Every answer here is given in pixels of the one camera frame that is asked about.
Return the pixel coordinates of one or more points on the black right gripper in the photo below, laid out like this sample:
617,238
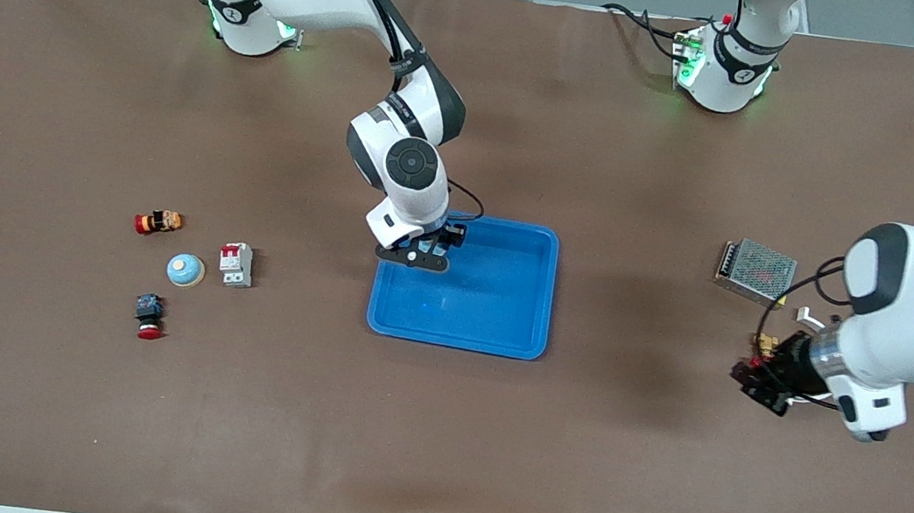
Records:
449,235

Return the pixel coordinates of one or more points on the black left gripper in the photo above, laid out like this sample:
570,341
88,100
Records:
794,358

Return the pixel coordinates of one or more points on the blue bell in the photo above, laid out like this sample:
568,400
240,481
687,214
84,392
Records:
185,269

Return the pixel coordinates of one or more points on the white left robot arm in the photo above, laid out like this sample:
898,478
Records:
903,289

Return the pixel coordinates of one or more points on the blue plastic tray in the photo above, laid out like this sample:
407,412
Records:
496,297

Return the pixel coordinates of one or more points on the white curved pipe clamp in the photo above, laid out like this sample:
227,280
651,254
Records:
807,317

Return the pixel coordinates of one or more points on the metal mesh power supply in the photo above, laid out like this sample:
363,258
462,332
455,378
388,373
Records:
756,272

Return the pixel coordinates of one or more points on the brown table mat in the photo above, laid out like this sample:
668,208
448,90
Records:
432,447

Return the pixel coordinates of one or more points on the white red circuit breaker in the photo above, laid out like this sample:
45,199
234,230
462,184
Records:
236,264

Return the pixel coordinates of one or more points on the orange red push button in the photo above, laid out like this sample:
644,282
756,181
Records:
158,222

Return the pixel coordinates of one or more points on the red black emergency stop button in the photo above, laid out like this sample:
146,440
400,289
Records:
150,316

